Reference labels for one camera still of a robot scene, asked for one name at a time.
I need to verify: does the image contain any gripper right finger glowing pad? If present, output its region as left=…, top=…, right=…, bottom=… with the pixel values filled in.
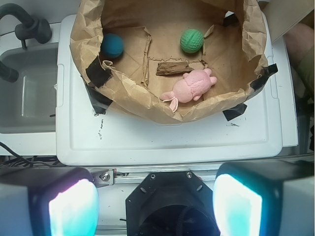
left=213, top=160, right=315, bottom=236

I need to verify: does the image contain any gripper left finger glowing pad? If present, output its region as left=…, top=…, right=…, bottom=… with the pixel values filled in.
left=0, top=167, right=99, bottom=236

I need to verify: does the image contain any green dimpled ball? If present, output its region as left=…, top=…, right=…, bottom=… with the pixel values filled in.
left=180, top=29, right=204, bottom=54

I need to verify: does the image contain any blue dimpled ball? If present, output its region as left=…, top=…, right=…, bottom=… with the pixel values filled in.
left=101, top=33, right=124, bottom=59

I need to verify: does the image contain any grey sink basin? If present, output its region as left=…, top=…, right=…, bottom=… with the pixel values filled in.
left=0, top=43, right=58, bottom=134

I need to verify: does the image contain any pink plush bunny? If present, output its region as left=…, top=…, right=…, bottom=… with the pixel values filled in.
left=159, top=68, right=218, bottom=113

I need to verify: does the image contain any brown wood bark piece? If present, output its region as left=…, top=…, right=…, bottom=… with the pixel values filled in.
left=156, top=61, right=194, bottom=76

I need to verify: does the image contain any brown paper bag tray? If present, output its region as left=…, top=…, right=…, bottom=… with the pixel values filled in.
left=70, top=0, right=276, bottom=124

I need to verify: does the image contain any black faucet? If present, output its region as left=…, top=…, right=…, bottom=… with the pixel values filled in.
left=0, top=4, right=52, bottom=83

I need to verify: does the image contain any black octagonal mount plate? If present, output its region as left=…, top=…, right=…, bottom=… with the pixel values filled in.
left=126, top=171, right=221, bottom=236

